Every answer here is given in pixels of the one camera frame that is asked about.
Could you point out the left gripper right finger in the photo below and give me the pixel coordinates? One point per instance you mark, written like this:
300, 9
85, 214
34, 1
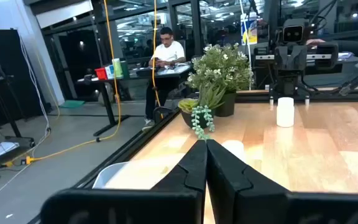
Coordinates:
259, 208

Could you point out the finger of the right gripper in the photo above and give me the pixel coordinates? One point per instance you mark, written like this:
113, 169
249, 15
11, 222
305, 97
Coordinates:
281, 56
298, 56

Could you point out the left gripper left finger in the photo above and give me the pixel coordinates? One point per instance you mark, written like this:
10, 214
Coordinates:
154, 205

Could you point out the white pill bottle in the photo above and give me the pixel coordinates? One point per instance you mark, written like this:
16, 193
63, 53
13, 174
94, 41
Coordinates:
235, 150
285, 112

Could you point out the person's forearm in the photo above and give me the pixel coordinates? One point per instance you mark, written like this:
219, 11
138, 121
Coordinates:
353, 48

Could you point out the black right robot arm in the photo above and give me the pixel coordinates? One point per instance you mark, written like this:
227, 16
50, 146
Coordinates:
287, 84

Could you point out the clear plastic basket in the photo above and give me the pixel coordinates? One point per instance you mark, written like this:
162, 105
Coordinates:
110, 175

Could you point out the person's hand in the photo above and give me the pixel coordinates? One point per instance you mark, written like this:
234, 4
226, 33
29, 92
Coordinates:
315, 41

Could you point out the blue yellow banner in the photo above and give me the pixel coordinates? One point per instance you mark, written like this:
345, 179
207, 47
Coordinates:
250, 31

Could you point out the white-flowered potted plant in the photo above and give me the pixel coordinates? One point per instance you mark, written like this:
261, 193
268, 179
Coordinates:
221, 68

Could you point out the white pole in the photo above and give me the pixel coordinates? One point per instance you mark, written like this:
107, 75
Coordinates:
240, 7

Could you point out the succulent potted plant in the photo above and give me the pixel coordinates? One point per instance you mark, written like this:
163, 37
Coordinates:
211, 96

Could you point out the black desk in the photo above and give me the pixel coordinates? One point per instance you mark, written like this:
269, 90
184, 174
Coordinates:
108, 105

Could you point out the person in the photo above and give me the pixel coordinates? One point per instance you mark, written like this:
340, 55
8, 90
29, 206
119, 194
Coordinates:
168, 53

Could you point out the green floor mat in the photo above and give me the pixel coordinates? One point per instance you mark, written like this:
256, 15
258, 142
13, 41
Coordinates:
71, 104

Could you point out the dark green cup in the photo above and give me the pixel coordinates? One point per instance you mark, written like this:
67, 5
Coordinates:
125, 69

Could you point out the white blue box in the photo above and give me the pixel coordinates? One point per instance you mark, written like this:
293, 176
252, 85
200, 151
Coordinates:
109, 72

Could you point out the red box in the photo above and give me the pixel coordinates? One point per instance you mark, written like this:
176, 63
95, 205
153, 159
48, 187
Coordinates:
101, 73

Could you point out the light green cup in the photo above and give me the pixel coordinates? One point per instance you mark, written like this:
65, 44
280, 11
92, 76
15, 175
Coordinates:
117, 68

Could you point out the black light stand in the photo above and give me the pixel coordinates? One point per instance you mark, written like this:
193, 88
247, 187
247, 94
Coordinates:
20, 141

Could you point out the black cabinet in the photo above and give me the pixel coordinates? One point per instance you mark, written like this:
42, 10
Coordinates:
14, 77

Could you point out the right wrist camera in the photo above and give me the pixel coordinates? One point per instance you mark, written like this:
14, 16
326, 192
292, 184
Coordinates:
292, 32

